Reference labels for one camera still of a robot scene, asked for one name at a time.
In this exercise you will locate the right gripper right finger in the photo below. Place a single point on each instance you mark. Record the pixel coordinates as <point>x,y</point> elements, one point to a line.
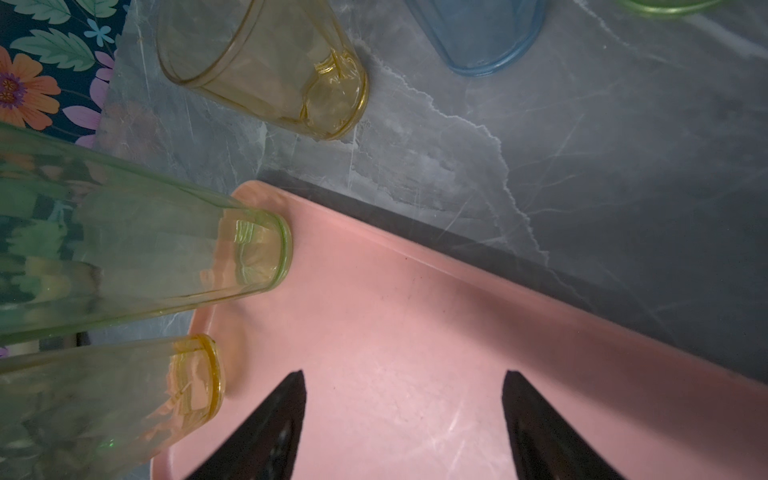
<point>543,444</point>

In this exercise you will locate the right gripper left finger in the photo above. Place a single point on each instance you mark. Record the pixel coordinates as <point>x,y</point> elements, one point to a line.
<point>265,445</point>

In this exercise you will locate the yellow tall glass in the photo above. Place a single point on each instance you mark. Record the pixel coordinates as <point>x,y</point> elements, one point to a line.
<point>96,412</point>

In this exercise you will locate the pink plastic tray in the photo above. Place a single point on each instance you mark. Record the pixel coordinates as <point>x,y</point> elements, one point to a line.
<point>404,352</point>

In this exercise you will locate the light green tall glass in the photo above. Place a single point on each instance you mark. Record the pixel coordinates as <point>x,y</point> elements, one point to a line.
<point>89,240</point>

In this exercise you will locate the blue tall glass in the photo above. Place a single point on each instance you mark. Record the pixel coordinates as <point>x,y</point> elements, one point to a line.
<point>476,38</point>

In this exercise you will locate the short amber glass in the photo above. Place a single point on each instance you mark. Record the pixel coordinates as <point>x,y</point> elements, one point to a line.
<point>288,63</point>

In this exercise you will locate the short green glass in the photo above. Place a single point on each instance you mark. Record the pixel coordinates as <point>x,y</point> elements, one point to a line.
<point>668,8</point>

